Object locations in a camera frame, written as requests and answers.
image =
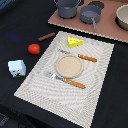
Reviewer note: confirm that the grey frying pan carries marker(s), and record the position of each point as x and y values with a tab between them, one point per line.
90	14

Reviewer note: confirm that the brown sausage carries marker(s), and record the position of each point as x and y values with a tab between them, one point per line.
46	36

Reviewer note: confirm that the brown wooden tray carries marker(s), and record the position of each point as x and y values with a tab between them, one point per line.
107	26

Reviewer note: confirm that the wooden handled knife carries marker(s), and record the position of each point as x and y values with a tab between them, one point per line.
79	55

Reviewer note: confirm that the grey cooking pot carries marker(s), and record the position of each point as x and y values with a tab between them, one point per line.
67	8

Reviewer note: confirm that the red tomato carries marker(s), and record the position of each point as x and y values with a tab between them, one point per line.
34	49

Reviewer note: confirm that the cream bowl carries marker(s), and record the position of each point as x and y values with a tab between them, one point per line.
122	15

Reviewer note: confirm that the yellow cheese wedge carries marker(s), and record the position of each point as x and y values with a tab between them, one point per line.
72	42

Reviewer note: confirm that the wooden handled fork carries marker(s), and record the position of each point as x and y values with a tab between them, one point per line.
68	81

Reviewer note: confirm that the woven beige placemat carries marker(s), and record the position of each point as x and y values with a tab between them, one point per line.
68	102

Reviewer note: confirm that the round wooden plate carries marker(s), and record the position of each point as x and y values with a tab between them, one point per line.
69	66

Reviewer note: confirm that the light blue milk carton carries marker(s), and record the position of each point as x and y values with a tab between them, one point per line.
17	68

